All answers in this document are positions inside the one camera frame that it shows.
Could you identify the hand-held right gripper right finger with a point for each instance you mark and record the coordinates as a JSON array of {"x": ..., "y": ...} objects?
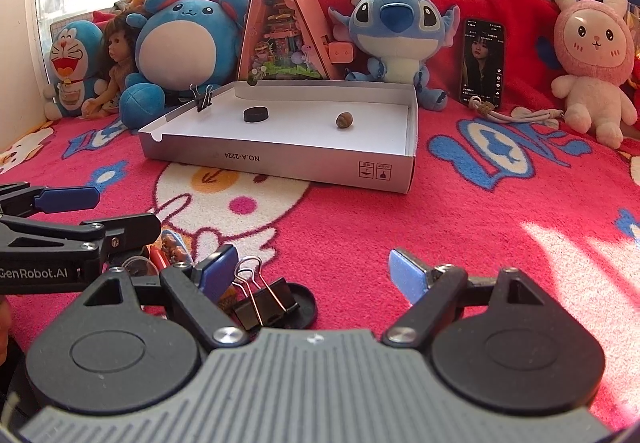
[{"x": 407, "y": 273}]

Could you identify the pink bunny plush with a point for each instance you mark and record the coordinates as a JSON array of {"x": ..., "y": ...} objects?
[{"x": 595, "y": 58}]

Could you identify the triangular miniature house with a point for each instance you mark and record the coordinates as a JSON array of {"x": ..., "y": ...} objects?
[{"x": 280, "y": 23}]

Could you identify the small packet of nuts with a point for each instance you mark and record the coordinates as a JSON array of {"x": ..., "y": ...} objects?
[{"x": 176, "y": 248}]

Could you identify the red printed blanket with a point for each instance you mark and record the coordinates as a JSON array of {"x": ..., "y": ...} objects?
[{"x": 450, "y": 223}]

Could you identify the blue alien plush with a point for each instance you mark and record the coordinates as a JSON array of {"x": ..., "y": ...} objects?
[{"x": 395, "y": 38}]

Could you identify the round blue mouse plush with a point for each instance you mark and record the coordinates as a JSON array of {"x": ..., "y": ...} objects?
[{"x": 175, "y": 53}]

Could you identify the black round lid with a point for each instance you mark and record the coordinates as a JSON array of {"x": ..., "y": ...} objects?
[{"x": 302, "y": 308}]

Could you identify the clear jar with black lid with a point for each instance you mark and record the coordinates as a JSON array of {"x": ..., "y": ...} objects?
[{"x": 137, "y": 266}]

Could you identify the black round cap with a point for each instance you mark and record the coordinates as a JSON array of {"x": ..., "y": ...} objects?
[{"x": 256, "y": 114}]

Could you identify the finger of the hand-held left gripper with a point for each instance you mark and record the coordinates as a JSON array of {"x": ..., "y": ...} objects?
[
  {"x": 130, "y": 228},
  {"x": 70, "y": 199}
]

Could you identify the large black binder clip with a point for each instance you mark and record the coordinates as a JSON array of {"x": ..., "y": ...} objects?
[{"x": 262, "y": 305}]

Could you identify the blue robot cat plush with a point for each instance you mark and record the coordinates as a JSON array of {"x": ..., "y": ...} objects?
[{"x": 70, "y": 68}]

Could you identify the black smartphone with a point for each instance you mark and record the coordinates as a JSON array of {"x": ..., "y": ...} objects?
[{"x": 482, "y": 63}]

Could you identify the small pink box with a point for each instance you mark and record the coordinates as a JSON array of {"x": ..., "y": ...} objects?
[{"x": 341, "y": 53}]

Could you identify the brown-haired doll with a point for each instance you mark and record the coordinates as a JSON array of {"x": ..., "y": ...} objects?
[{"x": 117, "y": 53}]

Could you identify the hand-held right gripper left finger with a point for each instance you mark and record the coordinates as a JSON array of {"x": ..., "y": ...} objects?
[{"x": 218, "y": 273}]

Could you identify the brown acorn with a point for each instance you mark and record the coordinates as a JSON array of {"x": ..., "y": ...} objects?
[{"x": 344, "y": 120}]

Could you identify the small black binder clip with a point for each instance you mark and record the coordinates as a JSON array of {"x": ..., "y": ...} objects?
[{"x": 204, "y": 102}]

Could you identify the white cardboard box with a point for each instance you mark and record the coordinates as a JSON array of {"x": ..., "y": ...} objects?
[{"x": 300, "y": 133}]

